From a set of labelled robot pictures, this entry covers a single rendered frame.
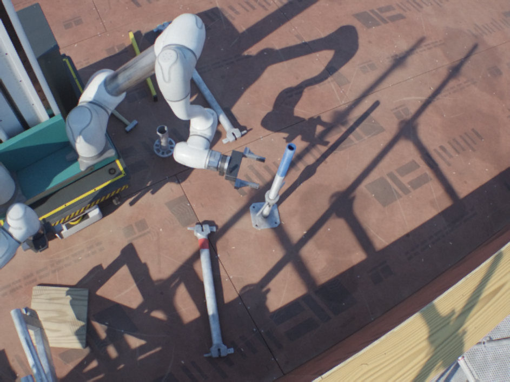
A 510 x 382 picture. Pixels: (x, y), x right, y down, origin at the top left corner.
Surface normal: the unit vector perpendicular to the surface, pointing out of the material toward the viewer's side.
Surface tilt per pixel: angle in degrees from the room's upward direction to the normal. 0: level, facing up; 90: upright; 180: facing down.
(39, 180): 0
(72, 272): 0
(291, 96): 0
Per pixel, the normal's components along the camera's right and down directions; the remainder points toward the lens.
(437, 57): 0.15, -0.40
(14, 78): 0.55, 0.80
